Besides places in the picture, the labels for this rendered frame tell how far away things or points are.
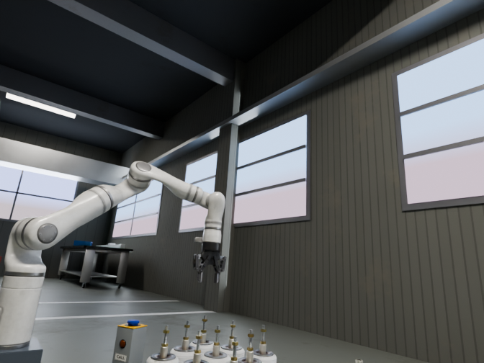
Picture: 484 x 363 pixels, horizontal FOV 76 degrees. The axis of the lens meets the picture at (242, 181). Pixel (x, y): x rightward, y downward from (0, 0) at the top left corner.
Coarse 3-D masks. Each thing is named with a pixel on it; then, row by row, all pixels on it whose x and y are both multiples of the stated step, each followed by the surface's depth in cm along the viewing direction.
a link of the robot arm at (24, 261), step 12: (12, 228) 84; (12, 240) 84; (12, 252) 83; (24, 252) 85; (36, 252) 88; (12, 264) 80; (24, 264) 81; (36, 264) 83; (24, 276) 80; (36, 276) 82
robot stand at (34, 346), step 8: (32, 344) 81; (0, 352) 73; (8, 352) 74; (16, 352) 74; (24, 352) 75; (32, 352) 76; (40, 352) 77; (0, 360) 72; (8, 360) 73; (16, 360) 74; (24, 360) 75; (32, 360) 76; (40, 360) 77
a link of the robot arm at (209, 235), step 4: (204, 232) 124; (208, 232) 122; (212, 232) 122; (216, 232) 123; (220, 232) 125; (204, 236) 123; (208, 236) 122; (212, 236) 122; (216, 236) 122; (220, 236) 124; (196, 240) 127; (200, 240) 127; (204, 240) 122; (208, 240) 121; (212, 240) 121; (216, 240) 122; (220, 240) 124
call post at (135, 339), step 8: (120, 328) 104; (128, 328) 103; (136, 328) 103; (144, 328) 107; (120, 336) 103; (128, 336) 102; (136, 336) 103; (144, 336) 106; (128, 344) 101; (136, 344) 103; (144, 344) 106; (120, 352) 101; (128, 352) 100; (136, 352) 103; (112, 360) 102; (120, 360) 101; (128, 360) 100; (136, 360) 102
